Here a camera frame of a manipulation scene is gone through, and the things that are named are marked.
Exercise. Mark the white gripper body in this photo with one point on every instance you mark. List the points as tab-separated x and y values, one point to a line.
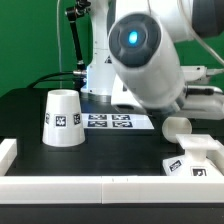
201	100

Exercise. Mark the white lamp bulb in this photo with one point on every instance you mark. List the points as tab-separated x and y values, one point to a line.
175	125

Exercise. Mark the white lamp base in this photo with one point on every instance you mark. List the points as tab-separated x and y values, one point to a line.
194	161

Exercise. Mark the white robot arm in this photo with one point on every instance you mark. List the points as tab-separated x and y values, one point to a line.
135	63

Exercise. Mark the white lamp shade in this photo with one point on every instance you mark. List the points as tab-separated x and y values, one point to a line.
63	125

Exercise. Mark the white marker sheet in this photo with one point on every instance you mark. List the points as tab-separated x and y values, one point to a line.
116	121

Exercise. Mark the white front rail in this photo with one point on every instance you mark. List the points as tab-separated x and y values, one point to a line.
110	190

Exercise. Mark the white left rail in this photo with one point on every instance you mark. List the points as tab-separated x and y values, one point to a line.
8	152

